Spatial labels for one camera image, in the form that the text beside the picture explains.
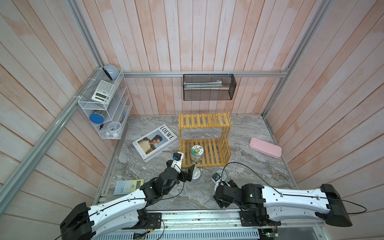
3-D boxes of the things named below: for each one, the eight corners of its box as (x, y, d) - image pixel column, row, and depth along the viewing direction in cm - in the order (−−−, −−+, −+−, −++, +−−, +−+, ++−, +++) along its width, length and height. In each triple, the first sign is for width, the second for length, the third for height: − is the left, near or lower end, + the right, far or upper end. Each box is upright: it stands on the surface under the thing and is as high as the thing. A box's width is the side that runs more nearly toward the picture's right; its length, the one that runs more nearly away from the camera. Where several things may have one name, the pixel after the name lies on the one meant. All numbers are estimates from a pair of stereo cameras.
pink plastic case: (247, 147, 104) (248, 145, 102) (250, 137, 109) (251, 135, 107) (279, 159, 98) (281, 157, 96) (280, 148, 103) (282, 146, 101)
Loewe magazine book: (146, 162, 96) (144, 159, 92) (134, 146, 104) (132, 142, 100) (178, 141, 107) (178, 137, 103) (165, 127, 115) (165, 123, 111)
